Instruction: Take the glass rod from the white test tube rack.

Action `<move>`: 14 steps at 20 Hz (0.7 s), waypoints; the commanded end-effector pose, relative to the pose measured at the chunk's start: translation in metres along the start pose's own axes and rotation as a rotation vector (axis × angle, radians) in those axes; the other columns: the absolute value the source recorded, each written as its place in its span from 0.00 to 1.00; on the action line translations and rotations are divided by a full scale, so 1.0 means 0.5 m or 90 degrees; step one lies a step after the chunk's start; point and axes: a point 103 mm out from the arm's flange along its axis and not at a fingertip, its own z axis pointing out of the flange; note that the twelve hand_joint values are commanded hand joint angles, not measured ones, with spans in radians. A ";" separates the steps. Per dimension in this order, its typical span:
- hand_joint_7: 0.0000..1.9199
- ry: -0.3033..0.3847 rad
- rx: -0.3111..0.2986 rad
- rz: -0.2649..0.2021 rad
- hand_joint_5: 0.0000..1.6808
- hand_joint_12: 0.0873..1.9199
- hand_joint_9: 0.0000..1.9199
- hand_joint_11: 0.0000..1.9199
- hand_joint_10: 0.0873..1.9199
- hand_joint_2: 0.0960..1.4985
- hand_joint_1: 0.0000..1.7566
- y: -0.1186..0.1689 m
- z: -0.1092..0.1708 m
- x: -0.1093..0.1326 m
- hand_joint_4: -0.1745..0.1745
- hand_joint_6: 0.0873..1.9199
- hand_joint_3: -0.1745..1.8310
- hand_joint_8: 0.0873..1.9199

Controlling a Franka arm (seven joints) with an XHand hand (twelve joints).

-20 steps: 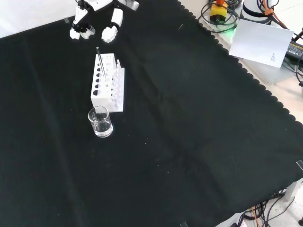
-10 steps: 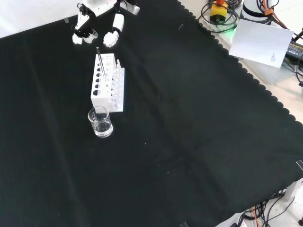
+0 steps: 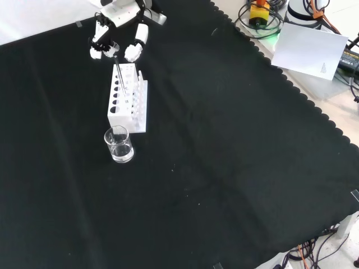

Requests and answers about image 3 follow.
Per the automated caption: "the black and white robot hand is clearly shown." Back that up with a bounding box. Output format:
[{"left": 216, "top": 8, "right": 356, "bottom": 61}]
[{"left": 88, "top": 0, "right": 168, "bottom": 62}]

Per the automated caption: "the white test tube rack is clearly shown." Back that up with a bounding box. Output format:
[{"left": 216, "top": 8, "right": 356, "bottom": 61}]
[{"left": 107, "top": 63, "right": 149, "bottom": 133}]

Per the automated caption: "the yellow stop button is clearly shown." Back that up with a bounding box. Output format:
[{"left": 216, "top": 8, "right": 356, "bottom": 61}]
[{"left": 248, "top": 0, "right": 271, "bottom": 27}]

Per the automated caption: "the clear glass beaker with water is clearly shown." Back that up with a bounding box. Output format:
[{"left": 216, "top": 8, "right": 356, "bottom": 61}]
[{"left": 104, "top": 126, "right": 135, "bottom": 164}]

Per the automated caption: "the black bench cloth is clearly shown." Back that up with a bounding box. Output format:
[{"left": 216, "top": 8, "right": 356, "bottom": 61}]
[{"left": 0, "top": 0, "right": 359, "bottom": 269}]

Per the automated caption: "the pale board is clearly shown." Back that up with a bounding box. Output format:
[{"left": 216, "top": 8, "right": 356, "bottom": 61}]
[{"left": 271, "top": 22, "right": 349, "bottom": 81}]

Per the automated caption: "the black power adapter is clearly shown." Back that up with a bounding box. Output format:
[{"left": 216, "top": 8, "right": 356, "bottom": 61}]
[{"left": 338, "top": 47, "right": 359, "bottom": 74}]

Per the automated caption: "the aluminium bench leg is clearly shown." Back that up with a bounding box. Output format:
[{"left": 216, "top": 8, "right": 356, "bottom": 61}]
[{"left": 337, "top": 214, "right": 359, "bottom": 239}]

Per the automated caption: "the black coiled cable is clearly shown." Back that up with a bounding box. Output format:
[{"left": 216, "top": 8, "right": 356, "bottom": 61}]
[{"left": 234, "top": 0, "right": 284, "bottom": 39}]

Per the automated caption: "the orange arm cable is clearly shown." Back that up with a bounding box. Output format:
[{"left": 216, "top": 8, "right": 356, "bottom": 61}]
[{"left": 304, "top": 0, "right": 342, "bottom": 34}]

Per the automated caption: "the black floor cable bundle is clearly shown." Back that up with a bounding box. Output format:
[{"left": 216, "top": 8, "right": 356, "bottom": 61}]
[{"left": 280, "top": 228, "right": 359, "bottom": 269}]

